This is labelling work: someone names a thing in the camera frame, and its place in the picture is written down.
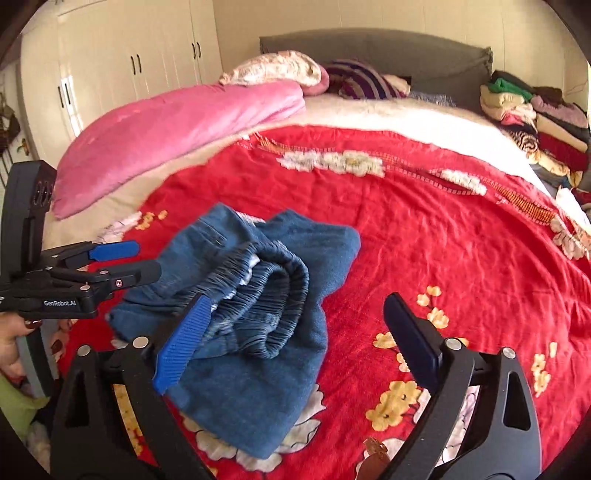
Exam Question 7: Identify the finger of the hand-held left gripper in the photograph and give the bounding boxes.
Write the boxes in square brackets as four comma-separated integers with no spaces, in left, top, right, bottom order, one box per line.
[48,259,162,298]
[39,240,140,273]

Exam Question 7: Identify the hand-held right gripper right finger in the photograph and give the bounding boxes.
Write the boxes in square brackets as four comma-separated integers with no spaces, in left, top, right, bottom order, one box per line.
[376,292,542,480]

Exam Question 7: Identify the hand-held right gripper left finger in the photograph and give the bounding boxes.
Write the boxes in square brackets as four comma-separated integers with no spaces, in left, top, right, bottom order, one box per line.
[50,294,214,480]

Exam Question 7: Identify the blue pants with lace hem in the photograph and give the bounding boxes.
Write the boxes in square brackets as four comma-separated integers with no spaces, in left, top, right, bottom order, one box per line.
[107,203,362,460]

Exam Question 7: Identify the person's left hand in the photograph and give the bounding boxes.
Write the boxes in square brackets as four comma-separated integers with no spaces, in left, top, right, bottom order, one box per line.
[0,314,42,370]

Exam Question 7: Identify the red floral blanket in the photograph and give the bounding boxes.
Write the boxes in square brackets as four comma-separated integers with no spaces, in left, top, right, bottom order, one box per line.
[55,124,591,480]

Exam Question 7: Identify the pink blanket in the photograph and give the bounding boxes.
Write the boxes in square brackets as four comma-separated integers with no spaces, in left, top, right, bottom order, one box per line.
[52,80,306,220]

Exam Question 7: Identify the brown patterned object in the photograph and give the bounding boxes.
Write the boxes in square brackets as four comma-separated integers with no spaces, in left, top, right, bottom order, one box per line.
[358,438,391,480]

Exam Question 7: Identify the green garment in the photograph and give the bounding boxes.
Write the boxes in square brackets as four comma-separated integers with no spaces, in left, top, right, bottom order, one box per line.
[0,374,51,439]

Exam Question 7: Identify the cream wardrobe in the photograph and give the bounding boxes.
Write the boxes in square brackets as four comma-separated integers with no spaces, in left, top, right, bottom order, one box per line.
[18,0,223,158]

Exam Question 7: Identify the white cloth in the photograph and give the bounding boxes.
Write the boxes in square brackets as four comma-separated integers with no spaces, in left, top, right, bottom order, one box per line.
[554,185,591,224]

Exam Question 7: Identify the floral pink pillow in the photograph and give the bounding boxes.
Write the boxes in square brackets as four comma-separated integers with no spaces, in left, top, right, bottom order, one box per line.
[219,50,331,97]

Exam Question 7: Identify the stack of folded clothes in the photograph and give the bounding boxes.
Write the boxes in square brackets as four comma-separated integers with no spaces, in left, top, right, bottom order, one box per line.
[479,69,591,195]

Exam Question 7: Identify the purple striped pillow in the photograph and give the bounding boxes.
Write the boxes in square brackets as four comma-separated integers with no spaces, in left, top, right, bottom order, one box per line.
[325,58,413,100]

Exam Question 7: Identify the grey headboard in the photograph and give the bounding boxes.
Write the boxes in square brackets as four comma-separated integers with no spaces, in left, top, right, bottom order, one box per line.
[259,30,495,112]

